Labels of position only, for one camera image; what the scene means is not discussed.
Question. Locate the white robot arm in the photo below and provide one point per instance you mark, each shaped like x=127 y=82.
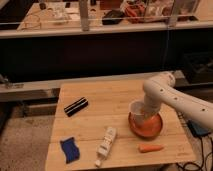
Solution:
x=159 y=89

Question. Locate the orange carrot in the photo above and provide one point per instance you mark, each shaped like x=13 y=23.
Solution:
x=145 y=148

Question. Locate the orange ceramic bowl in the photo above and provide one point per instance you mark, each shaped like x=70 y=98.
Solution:
x=148 y=129

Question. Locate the blue cloth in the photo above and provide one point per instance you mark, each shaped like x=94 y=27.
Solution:
x=70 y=150

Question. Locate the black bag on bench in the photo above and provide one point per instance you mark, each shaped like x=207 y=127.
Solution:
x=112 y=17

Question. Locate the grey metal post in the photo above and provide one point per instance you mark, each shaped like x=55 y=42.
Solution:
x=83 y=9

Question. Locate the black crate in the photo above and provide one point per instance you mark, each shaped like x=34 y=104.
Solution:
x=198 y=67

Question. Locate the wooden table board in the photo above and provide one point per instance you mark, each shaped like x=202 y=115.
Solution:
x=108 y=105

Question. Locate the black rectangular box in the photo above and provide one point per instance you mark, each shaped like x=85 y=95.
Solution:
x=76 y=106

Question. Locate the white ceramic cup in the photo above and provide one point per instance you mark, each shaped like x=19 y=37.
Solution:
x=140 y=112

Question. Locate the orange item on bench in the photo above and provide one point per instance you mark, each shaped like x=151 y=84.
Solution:
x=135 y=13

